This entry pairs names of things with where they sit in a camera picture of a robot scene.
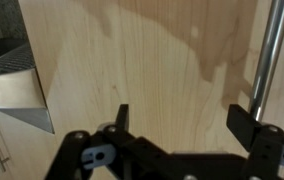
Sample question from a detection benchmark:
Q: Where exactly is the steel door handle bar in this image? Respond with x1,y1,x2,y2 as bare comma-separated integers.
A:
248,0,284,121

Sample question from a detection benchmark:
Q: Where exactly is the wooden cabinet door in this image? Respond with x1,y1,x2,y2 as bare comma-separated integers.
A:
19,0,284,180

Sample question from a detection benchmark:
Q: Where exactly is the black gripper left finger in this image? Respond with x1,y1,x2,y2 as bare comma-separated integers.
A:
115,104,129,131

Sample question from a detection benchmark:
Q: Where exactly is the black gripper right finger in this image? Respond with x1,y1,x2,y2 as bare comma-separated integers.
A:
226,104,262,151

